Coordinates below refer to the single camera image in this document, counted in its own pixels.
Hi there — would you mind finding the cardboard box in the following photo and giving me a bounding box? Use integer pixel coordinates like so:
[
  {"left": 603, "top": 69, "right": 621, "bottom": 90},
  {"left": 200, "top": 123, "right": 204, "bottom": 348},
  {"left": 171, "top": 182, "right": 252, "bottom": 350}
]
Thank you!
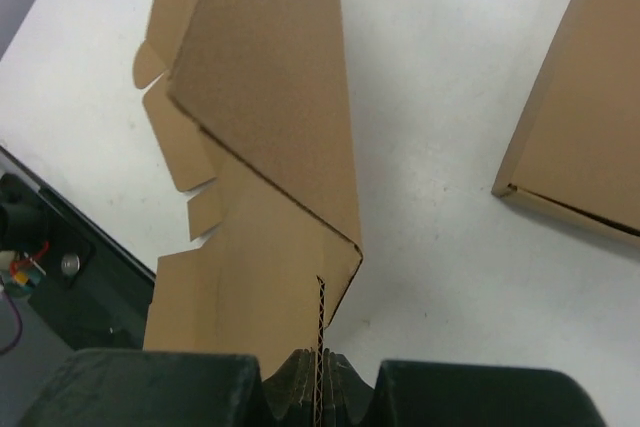
[
  {"left": 492, "top": 0, "right": 639, "bottom": 245},
  {"left": 133, "top": 0, "right": 363, "bottom": 426}
]

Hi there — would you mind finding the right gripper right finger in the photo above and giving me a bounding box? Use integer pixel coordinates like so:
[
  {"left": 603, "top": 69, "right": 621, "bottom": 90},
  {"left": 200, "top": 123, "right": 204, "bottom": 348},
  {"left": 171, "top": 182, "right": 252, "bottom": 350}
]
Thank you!
[{"left": 323, "top": 351, "right": 606, "bottom": 426}]

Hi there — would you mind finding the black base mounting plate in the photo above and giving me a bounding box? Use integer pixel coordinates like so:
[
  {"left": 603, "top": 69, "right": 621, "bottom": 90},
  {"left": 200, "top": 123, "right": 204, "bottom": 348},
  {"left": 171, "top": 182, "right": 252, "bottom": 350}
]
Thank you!
[{"left": 1, "top": 150, "right": 155, "bottom": 350}]

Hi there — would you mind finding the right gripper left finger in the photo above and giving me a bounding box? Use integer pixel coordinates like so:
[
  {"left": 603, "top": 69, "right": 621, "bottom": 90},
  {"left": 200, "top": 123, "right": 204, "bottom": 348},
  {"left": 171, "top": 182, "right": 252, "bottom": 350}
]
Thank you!
[{"left": 19, "top": 349, "right": 315, "bottom": 426}]

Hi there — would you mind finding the folded closed cardboard box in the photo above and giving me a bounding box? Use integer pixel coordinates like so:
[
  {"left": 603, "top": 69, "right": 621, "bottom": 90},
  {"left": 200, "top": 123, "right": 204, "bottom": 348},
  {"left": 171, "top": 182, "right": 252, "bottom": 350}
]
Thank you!
[{"left": 492, "top": 0, "right": 639, "bottom": 245}]

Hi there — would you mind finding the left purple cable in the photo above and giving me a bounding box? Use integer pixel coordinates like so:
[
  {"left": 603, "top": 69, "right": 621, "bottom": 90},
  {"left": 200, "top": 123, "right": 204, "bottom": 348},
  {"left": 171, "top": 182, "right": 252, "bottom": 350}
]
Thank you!
[{"left": 0, "top": 291, "right": 24, "bottom": 356}]

